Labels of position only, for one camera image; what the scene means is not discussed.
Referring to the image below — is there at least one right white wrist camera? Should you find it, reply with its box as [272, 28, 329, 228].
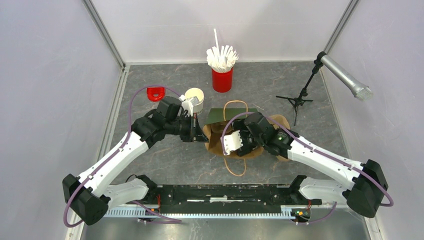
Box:
[221, 130, 243, 156]

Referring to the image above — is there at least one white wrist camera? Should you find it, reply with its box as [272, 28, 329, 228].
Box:
[178, 94, 197, 117]
[221, 130, 243, 156]

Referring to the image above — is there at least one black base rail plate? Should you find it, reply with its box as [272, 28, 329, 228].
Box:
[139, 184, 322, 214]

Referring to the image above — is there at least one silver microphone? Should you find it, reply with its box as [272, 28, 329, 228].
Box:
[317, 51, 373, 101]

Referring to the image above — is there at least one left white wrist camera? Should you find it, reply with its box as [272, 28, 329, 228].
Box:
[178, 94, 197, 117]

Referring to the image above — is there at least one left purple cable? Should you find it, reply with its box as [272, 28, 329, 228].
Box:
[62, 85, 184, 229]

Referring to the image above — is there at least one green and brown paper bag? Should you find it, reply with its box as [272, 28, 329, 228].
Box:
[202, 100, 264, 177]

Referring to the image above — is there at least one brown pulp cup carrier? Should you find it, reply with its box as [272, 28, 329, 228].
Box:
[270, 114, 291, 162]

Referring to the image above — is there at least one stack of paper cups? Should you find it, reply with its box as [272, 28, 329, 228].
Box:
[184, 87, 205, 114]

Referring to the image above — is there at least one red plastic bracket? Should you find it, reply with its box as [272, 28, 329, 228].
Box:
[146, 86, 166, 102]

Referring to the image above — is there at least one bundle of white straws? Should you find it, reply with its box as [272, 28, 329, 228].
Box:
[206, 28, 239, 73]

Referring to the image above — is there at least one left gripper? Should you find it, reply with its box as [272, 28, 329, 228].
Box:
[165, 112, 209, 143]

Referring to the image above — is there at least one red straw holder cup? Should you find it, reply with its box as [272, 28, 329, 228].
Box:
[211, 68, 234, 93]

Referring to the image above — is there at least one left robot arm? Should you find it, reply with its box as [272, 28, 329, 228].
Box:
[62, 95, 209, 228]

